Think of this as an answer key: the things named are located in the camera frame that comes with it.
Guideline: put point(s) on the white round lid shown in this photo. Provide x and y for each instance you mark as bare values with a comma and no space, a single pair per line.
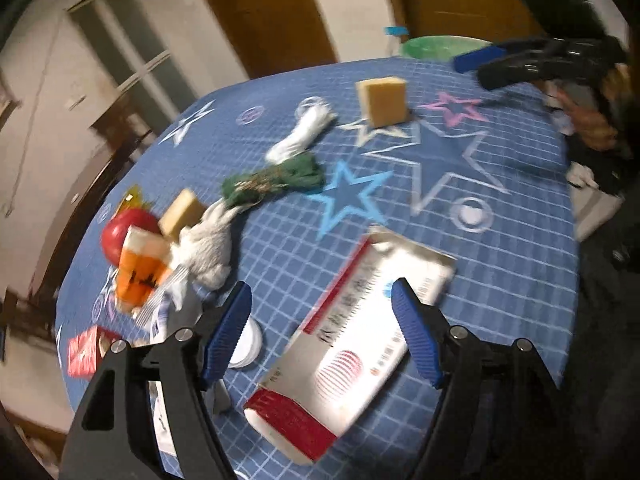
250,345

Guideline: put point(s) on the frosted glass door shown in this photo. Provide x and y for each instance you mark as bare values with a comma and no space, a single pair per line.
130,50

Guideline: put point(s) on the red apple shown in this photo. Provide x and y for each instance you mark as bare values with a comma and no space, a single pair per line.
122,232

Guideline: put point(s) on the white light switch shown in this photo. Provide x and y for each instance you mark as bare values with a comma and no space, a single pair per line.
75,102

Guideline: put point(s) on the red packet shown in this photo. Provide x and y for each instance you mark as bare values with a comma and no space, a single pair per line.
85,352

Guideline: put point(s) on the blue tape strip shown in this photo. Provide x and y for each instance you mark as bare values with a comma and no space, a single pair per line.
396,30

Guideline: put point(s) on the dark wooden chair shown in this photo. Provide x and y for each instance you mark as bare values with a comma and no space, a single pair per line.
122,125

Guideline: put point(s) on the orange carton box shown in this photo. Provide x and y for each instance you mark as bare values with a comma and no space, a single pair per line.
140,270

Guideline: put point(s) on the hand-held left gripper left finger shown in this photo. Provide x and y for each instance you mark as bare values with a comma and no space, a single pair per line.
227,340

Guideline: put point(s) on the blue star tablecloth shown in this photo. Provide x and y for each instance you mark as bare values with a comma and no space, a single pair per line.
450,260

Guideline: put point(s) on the white and red medicine box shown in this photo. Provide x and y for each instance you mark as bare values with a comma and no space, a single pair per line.
350,310

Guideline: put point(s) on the white bag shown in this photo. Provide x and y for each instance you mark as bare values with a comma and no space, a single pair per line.
595,215

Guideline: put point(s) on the yellow sponge block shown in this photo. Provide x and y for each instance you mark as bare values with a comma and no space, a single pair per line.
180,212
382,102

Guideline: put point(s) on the person's right hand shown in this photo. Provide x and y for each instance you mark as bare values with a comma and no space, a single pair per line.
595,125

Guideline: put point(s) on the white cloth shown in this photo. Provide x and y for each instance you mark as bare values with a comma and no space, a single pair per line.
300,135

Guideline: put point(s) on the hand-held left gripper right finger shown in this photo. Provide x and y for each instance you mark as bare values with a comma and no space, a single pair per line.
415,330

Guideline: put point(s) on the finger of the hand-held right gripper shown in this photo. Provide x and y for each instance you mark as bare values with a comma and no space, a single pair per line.
510,72
480,60

